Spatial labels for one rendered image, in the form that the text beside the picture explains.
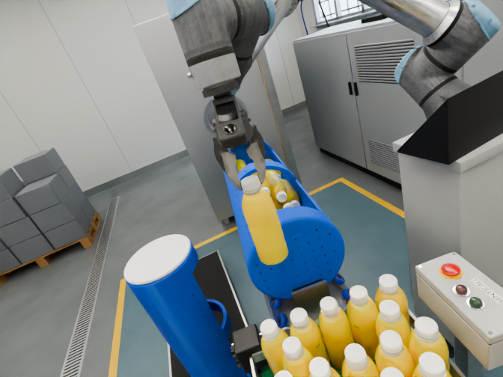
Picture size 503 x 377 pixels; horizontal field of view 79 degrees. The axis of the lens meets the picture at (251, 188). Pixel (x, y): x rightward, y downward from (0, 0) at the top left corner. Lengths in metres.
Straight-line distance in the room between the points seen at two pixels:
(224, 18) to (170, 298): 0.96
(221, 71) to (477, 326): 0.65
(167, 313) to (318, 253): 0.66
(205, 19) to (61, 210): 3.82
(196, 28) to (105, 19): 5.33
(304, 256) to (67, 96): 5.44
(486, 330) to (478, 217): 0.77
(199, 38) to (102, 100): 5.35
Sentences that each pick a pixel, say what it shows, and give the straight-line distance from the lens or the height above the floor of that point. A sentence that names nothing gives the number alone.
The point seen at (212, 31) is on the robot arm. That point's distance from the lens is 0.58.
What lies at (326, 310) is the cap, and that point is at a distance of 0.74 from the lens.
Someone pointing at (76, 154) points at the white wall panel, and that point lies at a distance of 6.13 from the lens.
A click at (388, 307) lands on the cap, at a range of 0.73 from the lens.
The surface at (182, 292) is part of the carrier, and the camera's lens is 1.23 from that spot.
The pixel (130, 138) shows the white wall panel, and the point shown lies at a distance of 5.94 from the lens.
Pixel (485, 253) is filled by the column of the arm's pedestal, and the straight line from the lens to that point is 1.60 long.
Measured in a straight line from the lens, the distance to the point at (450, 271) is 0.80.
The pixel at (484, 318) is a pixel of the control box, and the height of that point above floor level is 1.10.
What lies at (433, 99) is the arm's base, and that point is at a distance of 1.33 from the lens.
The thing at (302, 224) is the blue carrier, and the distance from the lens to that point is 0.82.
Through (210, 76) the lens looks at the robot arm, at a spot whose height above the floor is 1.63.
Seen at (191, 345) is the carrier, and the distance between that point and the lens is 1.42.
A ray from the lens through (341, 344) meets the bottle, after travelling 0.81.
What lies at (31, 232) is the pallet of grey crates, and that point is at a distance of 4.44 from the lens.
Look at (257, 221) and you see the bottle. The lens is 0.63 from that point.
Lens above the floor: 1.68
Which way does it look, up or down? 26 degrees down
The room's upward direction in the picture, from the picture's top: 20 degrees counter-clockwise
